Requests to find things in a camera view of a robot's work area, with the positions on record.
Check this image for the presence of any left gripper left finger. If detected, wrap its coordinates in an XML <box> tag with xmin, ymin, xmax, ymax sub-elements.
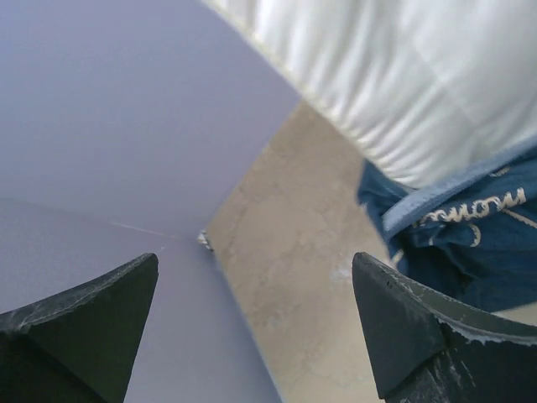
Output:
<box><xmin>1</xmin><ymin>254</ymin><xmax>159</xmax><ymax>402</ymax></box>

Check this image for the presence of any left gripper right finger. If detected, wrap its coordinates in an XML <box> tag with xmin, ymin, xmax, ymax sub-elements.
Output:
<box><xmin>352</xmin><ymin>253</ymin><xmax>536</xmax><ymax>403</ymax></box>

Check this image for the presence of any white pillow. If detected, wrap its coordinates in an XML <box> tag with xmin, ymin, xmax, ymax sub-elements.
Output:
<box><xmin>208</xmin><ymin>0</ymin><xmax>536</xmax><ymax>188</ymax></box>

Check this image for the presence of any blue fish-print pillowcase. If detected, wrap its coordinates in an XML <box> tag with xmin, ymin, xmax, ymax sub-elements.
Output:
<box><xmin>357</xmin><ymin>148</ymin><xmax>536</xmax><ymax>312</ymax></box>

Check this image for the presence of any aluminium table frame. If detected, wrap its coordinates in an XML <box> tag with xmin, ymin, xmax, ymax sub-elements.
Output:
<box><xmin>197</xmin><ymin>229</ymin><xmax>214</xmax><ymax>253</ymax></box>

